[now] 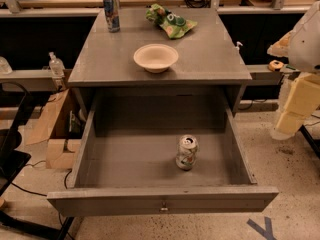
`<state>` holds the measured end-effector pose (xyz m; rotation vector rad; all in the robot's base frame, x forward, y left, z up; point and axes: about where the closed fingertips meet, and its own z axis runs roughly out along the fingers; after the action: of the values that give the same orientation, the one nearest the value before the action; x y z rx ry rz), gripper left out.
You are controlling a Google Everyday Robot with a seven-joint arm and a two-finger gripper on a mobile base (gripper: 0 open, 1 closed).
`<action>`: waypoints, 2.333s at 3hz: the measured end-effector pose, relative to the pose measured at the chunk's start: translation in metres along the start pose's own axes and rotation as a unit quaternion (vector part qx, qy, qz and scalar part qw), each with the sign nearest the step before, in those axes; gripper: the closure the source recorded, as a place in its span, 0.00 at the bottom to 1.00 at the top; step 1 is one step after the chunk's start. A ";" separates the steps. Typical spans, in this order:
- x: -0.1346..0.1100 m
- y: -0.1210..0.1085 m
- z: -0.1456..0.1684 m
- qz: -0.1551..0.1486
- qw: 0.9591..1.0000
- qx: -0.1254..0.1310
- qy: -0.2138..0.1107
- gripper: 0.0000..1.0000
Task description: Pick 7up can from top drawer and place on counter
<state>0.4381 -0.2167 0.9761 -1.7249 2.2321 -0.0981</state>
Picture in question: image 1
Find grey open top drawer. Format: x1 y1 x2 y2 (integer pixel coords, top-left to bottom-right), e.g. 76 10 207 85
48 95 278 217

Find white paper bowl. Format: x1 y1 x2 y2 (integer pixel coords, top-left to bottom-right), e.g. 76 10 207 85
133 44 179 73

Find black chair frame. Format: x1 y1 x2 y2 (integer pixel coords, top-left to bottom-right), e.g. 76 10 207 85
0 82 73 240

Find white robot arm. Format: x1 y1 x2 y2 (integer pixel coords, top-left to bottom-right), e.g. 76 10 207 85
267 1 320 140

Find white 7up soda can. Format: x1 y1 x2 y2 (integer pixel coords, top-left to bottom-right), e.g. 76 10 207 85
176 135 199 171

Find blue tall energy drink can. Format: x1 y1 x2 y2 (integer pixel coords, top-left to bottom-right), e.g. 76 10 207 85
103 0 120 33

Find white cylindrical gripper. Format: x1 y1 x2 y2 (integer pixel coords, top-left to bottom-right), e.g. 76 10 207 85
270 73 320 140

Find white pump bottle top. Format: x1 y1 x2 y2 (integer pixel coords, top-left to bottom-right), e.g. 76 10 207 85
235 41 243 52

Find brown cardboard box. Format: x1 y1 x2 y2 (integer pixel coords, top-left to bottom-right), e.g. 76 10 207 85
25 90 82 169

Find blue floor tape mark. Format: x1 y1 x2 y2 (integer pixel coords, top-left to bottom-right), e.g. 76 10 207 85
247 217 277 240

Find clear plastic bottle far left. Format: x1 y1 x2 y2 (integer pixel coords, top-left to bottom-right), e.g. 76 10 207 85
0 56 13 74

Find grey cabinet counter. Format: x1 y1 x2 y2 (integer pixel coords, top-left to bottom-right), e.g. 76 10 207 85
68 8 251 110

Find clear plastic water bottle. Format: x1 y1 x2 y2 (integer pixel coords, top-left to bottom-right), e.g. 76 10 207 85
49 52 65 77

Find green crumpled chip bag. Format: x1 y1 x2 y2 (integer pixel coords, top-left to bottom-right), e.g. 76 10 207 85
146 4 198 39

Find small metal drawer handle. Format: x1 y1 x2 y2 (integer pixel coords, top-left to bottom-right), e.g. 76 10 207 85
159 201 169 212

